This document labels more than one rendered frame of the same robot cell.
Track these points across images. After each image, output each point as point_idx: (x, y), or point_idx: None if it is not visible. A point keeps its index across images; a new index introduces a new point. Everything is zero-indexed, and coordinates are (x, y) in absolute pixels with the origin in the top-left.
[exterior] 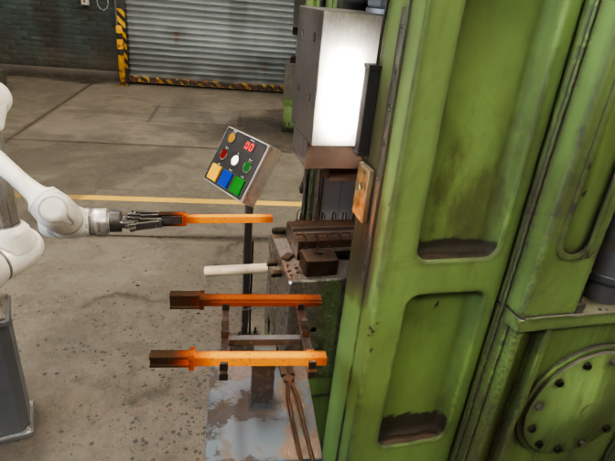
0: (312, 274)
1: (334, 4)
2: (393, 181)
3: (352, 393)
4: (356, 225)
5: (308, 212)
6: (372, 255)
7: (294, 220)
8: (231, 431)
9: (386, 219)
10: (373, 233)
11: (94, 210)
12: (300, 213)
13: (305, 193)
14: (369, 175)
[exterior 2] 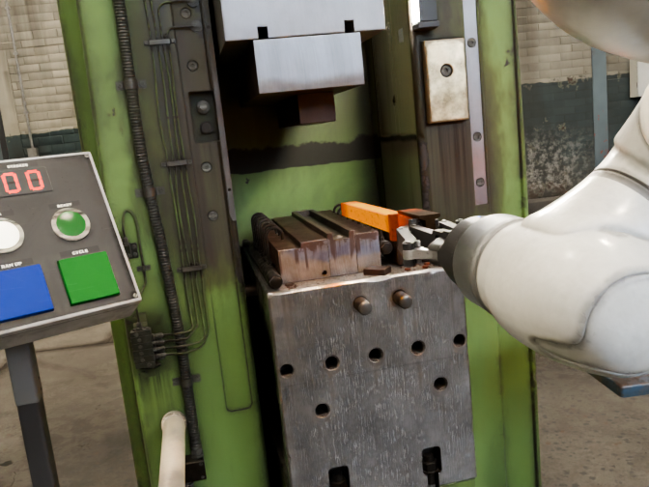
0: None
1: None
2: (505, 31)
3: (513, 380)
4: (432, 144)
5: (198, 267)
6: (492, 153)
7: (131, 332)
8: None
9: (508, 84)
10: (485, 122)
11: (520, 217)
12: (268, 233)
13: (164, 239)
14: (464, 43)
